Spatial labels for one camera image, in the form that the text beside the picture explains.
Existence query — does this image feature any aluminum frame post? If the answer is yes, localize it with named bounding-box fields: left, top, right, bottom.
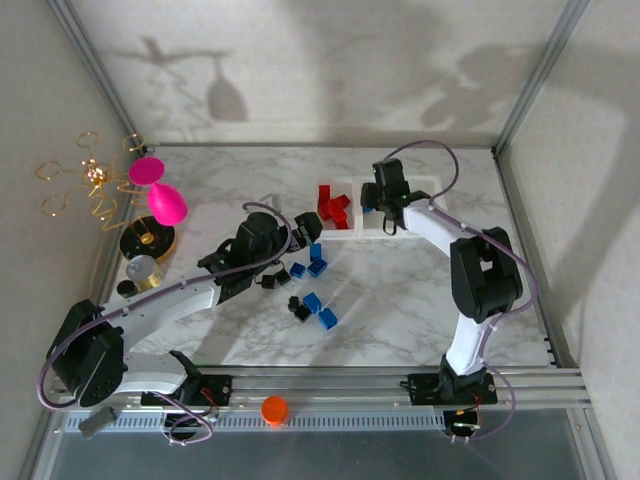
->
left=47, top=0, right=151, bottom=154
left=492, top=0, right=591, bottom=156

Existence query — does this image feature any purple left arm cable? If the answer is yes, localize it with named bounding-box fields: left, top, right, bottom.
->
left=38, top=201, right=294, bottom=447

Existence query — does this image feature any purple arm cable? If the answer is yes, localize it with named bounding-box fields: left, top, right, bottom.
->
left=38, top=201, right=294, bottom=447
left=384, top=140, right=539, bottom=444

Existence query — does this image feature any silver and gold can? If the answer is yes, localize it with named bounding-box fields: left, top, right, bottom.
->
left=124, top=254, right=164, bottom=292

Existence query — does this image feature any gray block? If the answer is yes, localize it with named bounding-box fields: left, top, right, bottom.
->
left=78, top=407, right=119, bottom=440

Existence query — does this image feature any pink wine glass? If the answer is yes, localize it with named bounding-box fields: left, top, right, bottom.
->
left=127, top=156, right=189, bottom=226

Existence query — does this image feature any aluminum mounting rail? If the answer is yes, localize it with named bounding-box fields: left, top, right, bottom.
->
left=44, top=364, right=591, bottom=416

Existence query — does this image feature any orange cylinder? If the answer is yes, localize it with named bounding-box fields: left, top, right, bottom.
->
left=260, top=394, right=291, bottom=429

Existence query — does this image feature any long red lego brick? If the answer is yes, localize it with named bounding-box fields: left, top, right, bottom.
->
left=319, top=195, right=352, bottom=221

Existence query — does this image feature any perforated cable duct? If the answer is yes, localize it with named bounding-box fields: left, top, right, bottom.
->
left=64, top=412, right=446, bottom=434

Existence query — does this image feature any white bin for black legos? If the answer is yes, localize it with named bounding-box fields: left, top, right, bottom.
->
left=398, top=173, right=449, bottom=237

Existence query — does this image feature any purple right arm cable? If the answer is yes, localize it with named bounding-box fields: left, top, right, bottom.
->
left=384, top=140, right=539, bottom=444

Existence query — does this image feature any aluminum rear frame bar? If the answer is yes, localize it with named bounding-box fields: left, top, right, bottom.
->
left=144, top=141, right=497, bottom=150

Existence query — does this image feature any gold wire glass rack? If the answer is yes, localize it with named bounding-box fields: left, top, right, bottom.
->
left=34, top=130, right=177, bottom=262

